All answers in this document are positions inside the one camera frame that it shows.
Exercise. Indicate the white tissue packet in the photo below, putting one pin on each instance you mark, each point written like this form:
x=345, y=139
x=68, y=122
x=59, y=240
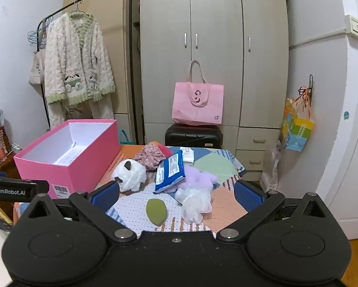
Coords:
x=187, y=155

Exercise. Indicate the pink cardboard box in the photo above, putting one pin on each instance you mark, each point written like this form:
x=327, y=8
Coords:
x=86, y=167

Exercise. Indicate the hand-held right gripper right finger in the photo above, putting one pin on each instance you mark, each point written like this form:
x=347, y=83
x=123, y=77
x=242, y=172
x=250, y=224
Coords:
x=247, y=195

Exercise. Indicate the teal bag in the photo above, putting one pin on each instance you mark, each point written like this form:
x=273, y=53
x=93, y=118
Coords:
x=123, y=139

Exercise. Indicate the purple plush toy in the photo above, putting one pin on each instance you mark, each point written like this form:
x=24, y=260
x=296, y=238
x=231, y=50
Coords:
x=198, y=176

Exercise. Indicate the blue wet wipes packet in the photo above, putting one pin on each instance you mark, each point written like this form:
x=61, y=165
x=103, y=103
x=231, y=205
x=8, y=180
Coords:
x=170, y=170

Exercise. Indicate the small blue sticker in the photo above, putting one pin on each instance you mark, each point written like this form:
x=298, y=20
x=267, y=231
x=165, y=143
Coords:
x=346, y=115

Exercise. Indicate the white light switch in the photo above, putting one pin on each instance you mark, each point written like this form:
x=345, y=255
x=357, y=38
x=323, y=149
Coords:
x=355, y=26

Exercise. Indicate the pink tote bag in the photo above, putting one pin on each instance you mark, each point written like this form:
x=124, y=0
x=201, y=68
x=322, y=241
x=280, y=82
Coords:
x=196, y=107

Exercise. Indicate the clear plastic bag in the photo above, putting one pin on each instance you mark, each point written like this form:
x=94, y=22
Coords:
x=271, y=167

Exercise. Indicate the beige cabinet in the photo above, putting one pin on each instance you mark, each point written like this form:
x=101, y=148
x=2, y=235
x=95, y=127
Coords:
x=119, y=50

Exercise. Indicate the orange drink bottle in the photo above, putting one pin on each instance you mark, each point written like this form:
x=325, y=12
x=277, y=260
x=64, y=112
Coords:
x=0, y=149

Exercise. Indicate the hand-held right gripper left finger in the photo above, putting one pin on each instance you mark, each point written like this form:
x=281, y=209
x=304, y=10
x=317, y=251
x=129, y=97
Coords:
x=105, y=192

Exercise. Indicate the colourful paper bag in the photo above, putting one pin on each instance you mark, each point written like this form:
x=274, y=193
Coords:
x=297, y=131

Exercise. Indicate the white mesh bath puff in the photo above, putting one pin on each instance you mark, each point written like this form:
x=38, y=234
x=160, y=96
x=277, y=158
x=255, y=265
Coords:
x=193, y=204

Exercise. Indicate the pink floral cloth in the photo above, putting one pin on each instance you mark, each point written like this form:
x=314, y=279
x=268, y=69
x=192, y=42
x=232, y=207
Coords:
x=150, y=155

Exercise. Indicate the grey wardrobe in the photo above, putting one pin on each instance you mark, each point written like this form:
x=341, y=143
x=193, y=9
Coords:
x=217, y=21

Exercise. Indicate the green makeup sponge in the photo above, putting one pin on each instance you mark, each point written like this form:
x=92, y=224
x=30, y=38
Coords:
x=155, y=212

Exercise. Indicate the orange ribbon bundle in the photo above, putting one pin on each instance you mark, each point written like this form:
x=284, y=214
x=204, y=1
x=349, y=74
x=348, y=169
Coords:
x=304, y=94

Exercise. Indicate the black suitcase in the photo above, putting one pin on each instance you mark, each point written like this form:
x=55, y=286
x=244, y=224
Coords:
x=193, y=134

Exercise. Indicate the white fuzzy cardigan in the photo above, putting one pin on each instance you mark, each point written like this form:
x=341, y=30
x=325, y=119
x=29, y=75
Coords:
x=77, y=59

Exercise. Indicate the white plush sheep toy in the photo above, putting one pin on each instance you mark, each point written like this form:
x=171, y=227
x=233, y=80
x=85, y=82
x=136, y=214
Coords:
x=131, y=175

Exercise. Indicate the white paper sheet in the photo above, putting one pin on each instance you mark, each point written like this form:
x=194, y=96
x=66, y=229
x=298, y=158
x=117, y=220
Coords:
x=69, y=155

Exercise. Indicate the cream canvas tote bag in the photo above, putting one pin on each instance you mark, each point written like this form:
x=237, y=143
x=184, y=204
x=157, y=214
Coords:
x=36, y=68

